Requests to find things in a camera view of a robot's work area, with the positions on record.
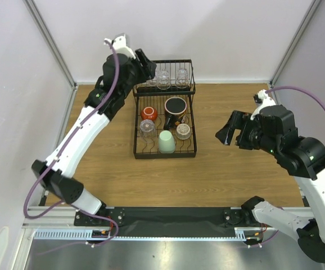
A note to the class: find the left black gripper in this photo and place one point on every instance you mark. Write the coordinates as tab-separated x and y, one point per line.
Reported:
149	66

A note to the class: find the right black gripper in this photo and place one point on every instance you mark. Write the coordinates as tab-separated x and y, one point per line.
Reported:
240	129

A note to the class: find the clear stemless glass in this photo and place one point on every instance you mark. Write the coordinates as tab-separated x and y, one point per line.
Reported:
152	82
163	79
182	78

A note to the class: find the clear stemless glass front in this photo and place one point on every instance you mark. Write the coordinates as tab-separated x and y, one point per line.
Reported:
163	79

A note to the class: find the clear stemless glass back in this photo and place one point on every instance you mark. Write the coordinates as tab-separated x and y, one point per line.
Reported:
182	78

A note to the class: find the small orange black cup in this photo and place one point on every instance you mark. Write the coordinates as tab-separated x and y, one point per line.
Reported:
149	113

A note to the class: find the black skull pattern mug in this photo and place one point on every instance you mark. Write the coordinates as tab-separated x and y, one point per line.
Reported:
175	112

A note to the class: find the short clear glass tumbler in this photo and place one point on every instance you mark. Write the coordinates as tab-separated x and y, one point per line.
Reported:
183	131

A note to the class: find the pale green cup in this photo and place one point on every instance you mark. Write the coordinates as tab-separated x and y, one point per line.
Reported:
166	142

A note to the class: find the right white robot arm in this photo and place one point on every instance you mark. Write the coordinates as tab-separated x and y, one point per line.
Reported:
273	130

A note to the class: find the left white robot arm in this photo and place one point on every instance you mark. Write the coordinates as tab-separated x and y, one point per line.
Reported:
55	174

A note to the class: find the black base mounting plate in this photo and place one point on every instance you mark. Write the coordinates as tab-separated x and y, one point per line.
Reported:
181	219

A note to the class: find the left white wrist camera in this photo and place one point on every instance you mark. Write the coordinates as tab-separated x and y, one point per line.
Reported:
121	45

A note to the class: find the grey slotted cable duct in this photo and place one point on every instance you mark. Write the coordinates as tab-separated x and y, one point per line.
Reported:
235	234

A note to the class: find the left aluminium frame post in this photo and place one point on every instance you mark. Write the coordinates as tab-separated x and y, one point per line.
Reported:
49	40

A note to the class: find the aluminium frame post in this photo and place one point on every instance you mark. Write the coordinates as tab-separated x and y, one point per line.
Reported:
49	40
311	11

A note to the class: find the right aluminium frame post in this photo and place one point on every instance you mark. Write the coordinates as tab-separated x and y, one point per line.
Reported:
311	11

